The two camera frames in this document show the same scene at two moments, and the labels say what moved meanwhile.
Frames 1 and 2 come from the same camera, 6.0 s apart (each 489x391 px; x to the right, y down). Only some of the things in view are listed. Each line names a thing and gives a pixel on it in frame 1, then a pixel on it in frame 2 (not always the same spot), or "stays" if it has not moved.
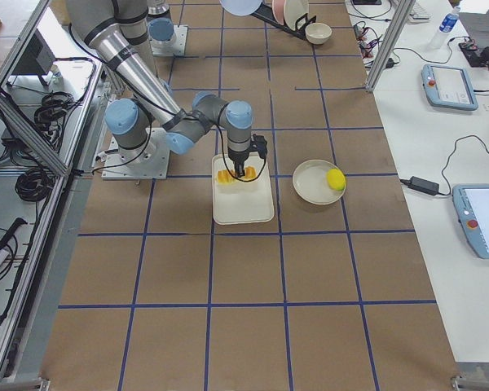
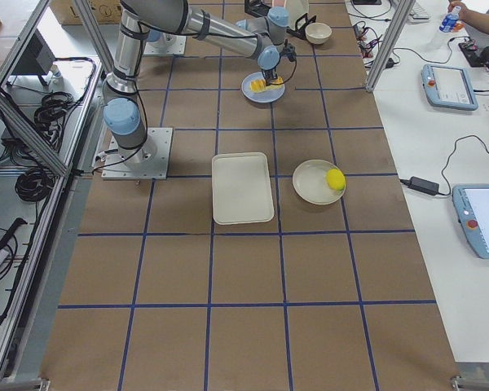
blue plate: [241, 7] → [269, 95]
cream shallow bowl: [310, 183] stays
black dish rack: [266, 13] stays
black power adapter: [423, 185] stays
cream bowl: [318, 33] stays
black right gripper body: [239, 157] → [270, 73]
